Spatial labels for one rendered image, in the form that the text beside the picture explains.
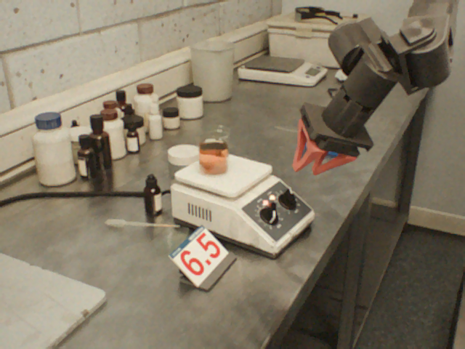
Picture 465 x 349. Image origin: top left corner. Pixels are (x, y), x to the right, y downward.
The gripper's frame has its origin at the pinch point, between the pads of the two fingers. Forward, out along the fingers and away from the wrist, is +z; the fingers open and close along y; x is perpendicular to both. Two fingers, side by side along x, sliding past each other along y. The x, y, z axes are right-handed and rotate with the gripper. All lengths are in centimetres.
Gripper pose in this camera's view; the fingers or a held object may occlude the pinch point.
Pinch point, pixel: (306, 166)
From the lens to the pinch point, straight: 79.9
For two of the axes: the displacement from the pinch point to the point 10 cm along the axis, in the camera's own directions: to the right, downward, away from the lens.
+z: -4.1, 6.6, 6.3
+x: 1.9, 7.3, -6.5
